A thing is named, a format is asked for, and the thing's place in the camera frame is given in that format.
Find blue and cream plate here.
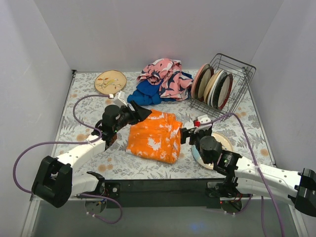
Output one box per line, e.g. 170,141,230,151
192,132,233,170

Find tan bird pattern plate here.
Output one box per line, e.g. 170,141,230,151
94,70,127,94

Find white blue striped plate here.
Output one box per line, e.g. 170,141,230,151
213,72,228,109

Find red rimmed black plate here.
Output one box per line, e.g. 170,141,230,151
218,73,233,110

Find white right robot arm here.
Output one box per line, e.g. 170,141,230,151
180,117,316,217

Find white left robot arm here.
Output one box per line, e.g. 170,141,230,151
31,102,152,208

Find floral table mat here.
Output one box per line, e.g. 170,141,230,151
55,73,274,179

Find blue cloth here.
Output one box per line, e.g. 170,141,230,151
127,70,193,106

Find orange tie-dye folded shorts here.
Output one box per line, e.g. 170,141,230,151
126,110,183,164

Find pink plate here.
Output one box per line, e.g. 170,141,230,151
191,63,212,99

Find yellow rimmed plate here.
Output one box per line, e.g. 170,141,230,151
203,70,222,104

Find pink navy patterned cloth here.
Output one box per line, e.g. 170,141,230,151
137,58,193,101

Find brown rimmed cream plate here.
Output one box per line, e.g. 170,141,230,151
195,63,214,101

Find white blue rimmed plate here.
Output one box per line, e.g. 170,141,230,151
208,70,225,107

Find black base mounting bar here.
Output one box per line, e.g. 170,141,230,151
98,179,254,209

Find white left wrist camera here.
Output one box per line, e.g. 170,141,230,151
114,91,127,107

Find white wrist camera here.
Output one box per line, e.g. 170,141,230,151
193,115,211,127
114,91,127,107

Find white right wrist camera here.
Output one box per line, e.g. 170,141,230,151
193,115,211,127

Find black wire dish rack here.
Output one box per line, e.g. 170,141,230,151
190,53,256,118

